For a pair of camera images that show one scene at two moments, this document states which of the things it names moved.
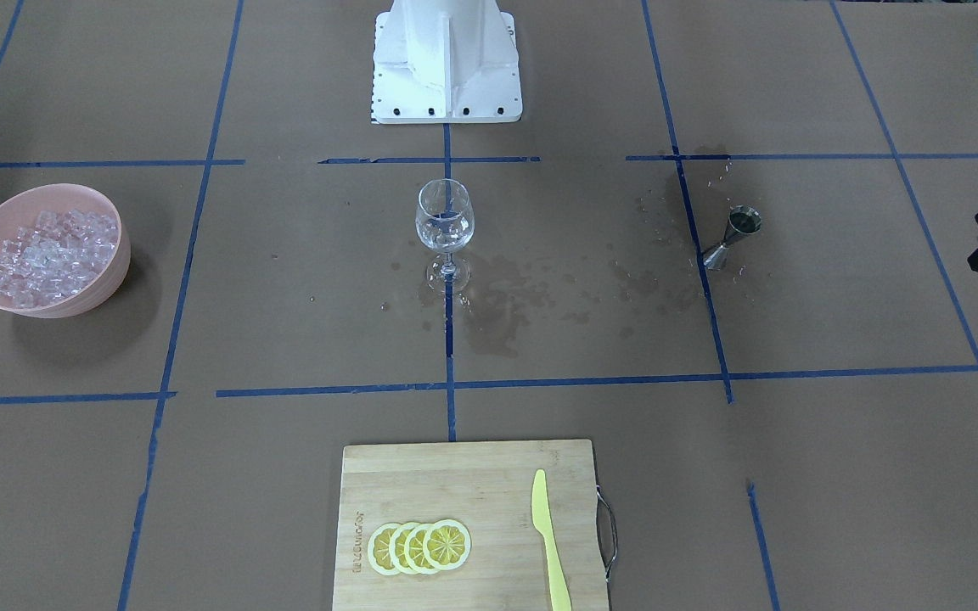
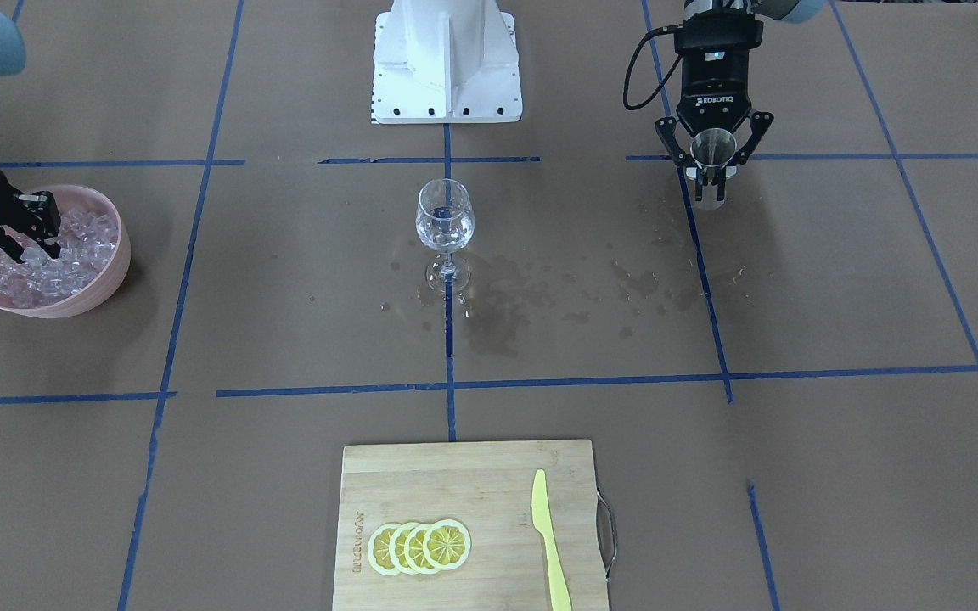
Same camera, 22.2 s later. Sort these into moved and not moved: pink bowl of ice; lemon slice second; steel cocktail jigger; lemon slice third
Moved: steel cocktail jigger
Not moved: lemon slice third; lemon slice second; pink bowl of ice
